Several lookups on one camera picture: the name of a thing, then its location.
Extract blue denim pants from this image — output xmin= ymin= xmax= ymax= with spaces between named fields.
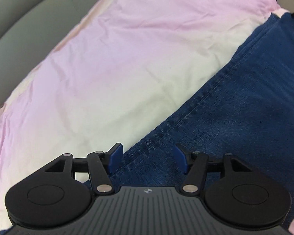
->
xmin=0 ymin=12 xmax=294 ymax=235

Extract pink floral blanket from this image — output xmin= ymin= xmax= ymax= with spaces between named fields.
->
xmin=0 ymin=0 xmax=294 ymax=235

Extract grey padded headboard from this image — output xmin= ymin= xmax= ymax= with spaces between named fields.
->
xmin=0 ymin=0 xmax=119 ymax=112

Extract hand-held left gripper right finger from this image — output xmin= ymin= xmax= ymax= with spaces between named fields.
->
xmin=173 ymin=144 xmax=251 ymax=197

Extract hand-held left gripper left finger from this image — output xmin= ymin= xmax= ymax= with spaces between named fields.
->
xmin=44 ymin=142 xmax=123 ymax=197

